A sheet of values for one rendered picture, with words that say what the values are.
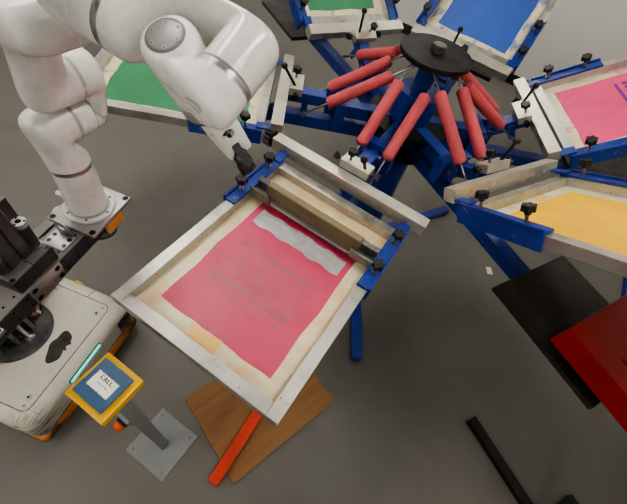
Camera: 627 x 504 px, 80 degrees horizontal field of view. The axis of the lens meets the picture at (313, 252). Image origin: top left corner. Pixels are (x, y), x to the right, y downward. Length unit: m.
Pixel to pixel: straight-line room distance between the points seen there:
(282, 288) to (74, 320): 1.11
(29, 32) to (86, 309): 1.47
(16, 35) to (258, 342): 0.83
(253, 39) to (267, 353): 0.83
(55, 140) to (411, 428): 1.95
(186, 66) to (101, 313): 1.61
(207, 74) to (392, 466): 1.95
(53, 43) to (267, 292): 0.79
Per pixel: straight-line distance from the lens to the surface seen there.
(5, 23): 0.74
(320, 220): 1.26
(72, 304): 2.06
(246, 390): 1.04
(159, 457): 2.03
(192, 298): 1.18
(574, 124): 2.16
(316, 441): 2.05
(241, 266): 1.23
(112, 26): 0.58
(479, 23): 2.59
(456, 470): 2.27
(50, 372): 1.96
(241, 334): 1.12
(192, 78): 0.49
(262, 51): 0.51
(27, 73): 0.87
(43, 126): 0.97
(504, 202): 1.50
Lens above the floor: 2.00
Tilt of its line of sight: 54 degrees down
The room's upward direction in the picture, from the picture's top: 17 degrees clockwise
